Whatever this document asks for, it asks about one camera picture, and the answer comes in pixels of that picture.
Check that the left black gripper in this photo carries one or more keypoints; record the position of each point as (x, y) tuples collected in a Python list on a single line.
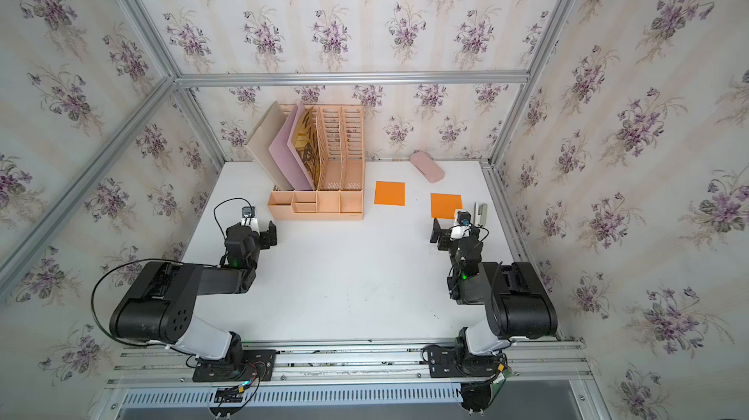
[(264, 236)]

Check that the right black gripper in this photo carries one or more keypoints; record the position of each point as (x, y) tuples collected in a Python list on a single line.
[(444, 237)]

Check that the orange square paper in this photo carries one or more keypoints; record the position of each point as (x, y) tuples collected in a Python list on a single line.
[(390, 193), (444, 207)]

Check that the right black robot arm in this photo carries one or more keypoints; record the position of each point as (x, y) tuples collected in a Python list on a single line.
[(514, 299)]

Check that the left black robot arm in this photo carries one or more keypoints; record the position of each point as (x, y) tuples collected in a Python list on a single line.
[(158, 308)]

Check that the small grey stapler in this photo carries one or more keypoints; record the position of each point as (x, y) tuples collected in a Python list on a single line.
[(480, 215)]

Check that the pink board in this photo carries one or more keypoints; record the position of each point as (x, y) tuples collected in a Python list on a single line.
[(284, 153)]

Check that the peach desk organizer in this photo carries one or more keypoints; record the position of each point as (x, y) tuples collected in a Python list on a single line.
[(340, 191)]

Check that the beige board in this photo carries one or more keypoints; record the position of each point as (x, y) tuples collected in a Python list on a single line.
[(263, 134)]

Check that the yellow patterned book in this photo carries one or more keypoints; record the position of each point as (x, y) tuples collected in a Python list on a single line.
[(306, 144)]

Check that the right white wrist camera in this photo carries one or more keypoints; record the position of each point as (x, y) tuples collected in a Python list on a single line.
[(462, 225)]

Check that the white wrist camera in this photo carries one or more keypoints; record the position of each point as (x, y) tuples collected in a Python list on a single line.
[(462, 225), (248, 216)]

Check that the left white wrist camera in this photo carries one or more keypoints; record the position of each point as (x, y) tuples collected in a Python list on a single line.
[(248, 216)]

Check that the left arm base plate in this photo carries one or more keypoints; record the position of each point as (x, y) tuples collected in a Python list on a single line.
[(252, 365)]

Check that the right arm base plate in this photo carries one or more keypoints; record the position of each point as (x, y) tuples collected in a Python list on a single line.
[(457, 362)]

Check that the white perforated cable tray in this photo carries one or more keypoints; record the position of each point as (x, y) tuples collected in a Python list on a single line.
[(313, 395)]

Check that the aluminium mounting rail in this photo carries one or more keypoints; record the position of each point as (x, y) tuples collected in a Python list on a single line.
[(350, 362)]

